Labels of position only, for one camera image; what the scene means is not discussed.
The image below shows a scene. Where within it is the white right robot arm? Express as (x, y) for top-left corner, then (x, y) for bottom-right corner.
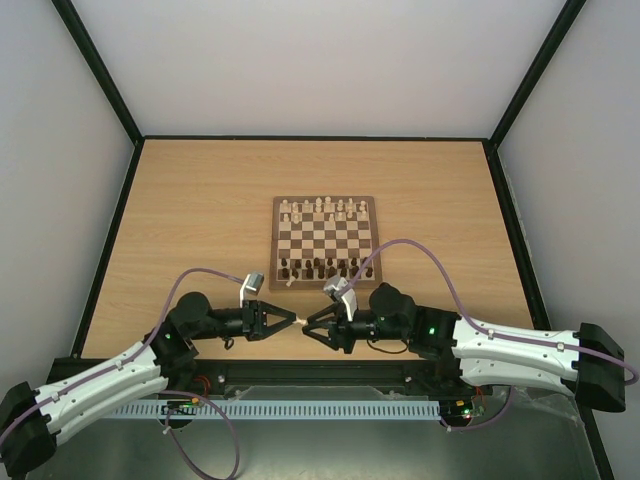
(302, 283), (626, 413)

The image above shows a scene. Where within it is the black enclosure frame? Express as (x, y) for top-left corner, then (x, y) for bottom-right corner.
(49, 0), (640, 480)

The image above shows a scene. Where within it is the wooden chess board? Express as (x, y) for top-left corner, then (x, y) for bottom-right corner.
(269, 195), (383, 291)

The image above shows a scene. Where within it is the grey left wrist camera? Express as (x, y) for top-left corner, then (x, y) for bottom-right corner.
(239, 271), (264, 306)

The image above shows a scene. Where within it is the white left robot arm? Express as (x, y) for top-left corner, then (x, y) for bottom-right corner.
(1, 292), (296, 477)

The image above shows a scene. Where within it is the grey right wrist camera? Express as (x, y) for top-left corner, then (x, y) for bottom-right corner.
(323, 274), (358, 322)

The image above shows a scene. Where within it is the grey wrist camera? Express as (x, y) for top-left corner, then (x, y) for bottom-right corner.
(323, 274), (358, 322)
(239, 271), (264, 306)

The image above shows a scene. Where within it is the white slotted cable duct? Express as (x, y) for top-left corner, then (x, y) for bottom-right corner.
(108, 399), (441, 421)

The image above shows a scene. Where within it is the clear plastic sheet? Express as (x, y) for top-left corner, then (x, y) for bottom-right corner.
(488, 386), (584, 431)

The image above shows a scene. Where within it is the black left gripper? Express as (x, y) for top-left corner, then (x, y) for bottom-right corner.
(192, 298), (297, 340)

